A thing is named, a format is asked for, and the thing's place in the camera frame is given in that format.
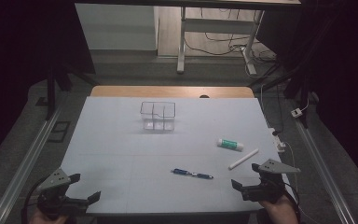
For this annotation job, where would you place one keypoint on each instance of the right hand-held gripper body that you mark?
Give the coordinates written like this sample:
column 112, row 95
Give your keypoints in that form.
column 270, row 186

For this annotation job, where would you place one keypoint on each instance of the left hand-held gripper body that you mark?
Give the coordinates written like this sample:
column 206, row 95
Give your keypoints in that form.
column 56, row 182

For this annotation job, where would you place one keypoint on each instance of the white pen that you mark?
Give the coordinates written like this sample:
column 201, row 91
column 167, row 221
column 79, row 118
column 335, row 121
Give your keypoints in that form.
column 243, row 159

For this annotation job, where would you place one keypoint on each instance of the green and white glue stick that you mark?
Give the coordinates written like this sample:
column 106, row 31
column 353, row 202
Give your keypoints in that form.
column 230, row 144

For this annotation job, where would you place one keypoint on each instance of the blue pen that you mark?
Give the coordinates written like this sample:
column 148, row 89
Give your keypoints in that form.
column 192, row 174

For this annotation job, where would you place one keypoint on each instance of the clear plastic organizer box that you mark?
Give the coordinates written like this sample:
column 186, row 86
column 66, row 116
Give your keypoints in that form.
column 158, row 119

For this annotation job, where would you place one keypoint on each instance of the person's right hand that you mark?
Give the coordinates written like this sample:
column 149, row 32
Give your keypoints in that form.
column 281, row 213

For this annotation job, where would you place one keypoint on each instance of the person's left hand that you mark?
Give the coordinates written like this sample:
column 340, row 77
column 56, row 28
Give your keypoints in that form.
column 45, row 220

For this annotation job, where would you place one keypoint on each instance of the white power strip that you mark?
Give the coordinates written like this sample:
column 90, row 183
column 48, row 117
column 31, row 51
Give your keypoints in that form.
column 278, row 141

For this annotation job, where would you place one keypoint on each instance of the small white adapter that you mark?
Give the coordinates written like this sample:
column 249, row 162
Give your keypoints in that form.
column 296, row 112

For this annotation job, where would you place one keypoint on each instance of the black metal stand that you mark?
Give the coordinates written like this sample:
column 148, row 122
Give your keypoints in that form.
column 51, row 93
column 295, row 84

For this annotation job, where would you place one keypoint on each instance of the aluminium floor rail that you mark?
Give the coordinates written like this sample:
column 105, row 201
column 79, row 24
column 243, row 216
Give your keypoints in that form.
column 323, row 168
column 24, row 161

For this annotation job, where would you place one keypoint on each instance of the white metal desk frame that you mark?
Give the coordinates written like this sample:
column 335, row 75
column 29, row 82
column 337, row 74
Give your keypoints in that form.
column 181, row 46

